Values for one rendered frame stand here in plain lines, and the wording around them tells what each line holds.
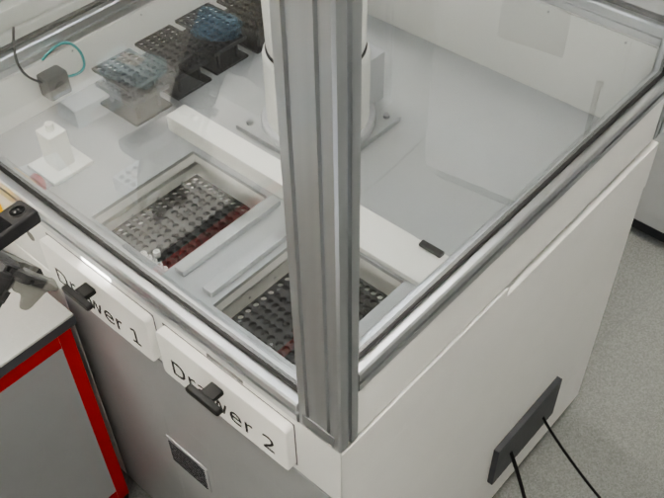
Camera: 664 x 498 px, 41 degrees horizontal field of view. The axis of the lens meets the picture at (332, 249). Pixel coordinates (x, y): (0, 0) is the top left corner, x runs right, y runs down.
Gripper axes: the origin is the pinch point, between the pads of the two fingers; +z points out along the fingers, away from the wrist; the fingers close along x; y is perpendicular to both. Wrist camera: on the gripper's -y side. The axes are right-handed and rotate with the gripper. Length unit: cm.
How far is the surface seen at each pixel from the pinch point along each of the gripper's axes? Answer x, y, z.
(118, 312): 6.2, 0.1, 12.3
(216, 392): 31.9, 0.0, 10.2
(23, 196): -19.3, -7.3, 5.0
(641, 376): 62, -46, 153
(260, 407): 39.7, -2.3, 9.8
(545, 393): 54, -27, 99
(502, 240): 55, -42, 18
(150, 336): 13.9, 0.0, 13.0
